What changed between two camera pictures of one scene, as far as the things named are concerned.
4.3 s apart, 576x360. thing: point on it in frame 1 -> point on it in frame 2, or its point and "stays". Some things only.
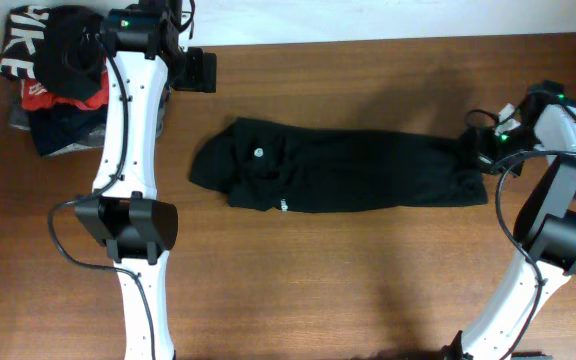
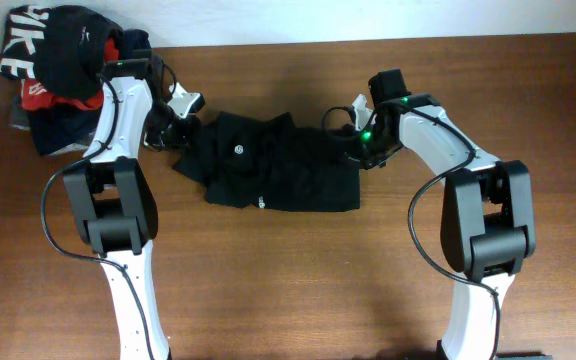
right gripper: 481,153 -> 377,158
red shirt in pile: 36,97 stays
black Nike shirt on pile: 58,46 stays
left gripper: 202,73 -> 186,136
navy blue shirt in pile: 60,126 stays
